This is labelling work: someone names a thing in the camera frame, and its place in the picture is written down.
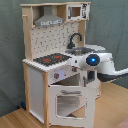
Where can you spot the grey range hood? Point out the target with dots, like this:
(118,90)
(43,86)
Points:
(48,18)

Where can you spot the black toy stove top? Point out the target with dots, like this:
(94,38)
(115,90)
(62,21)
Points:
(52,59)

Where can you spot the red oven knob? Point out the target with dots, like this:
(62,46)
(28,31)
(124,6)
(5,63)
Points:
(56,75)
(74,69)

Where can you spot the white cupboard door with dispenser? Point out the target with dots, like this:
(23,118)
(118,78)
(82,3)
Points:
(89,79)

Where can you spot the white oven door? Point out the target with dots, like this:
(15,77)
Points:
(64,100)

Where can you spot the grey toy sink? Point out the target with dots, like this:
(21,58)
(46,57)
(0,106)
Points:
(79,51)

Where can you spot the right red oven knob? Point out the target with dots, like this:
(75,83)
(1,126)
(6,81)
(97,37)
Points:
(74,69)

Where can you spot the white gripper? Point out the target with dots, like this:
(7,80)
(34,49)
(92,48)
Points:
(74,61)

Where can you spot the left red oven knob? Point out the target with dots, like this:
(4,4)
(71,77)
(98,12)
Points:
(56,75)

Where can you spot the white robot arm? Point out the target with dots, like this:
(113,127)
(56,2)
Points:
(102,62)

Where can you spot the wooden toy kitchen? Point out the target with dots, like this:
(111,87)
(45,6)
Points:
(42,41)

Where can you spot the toy microwave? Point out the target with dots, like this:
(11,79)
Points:
(78,11)

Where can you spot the black toy faucet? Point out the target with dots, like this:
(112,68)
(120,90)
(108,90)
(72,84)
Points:
(71,43)

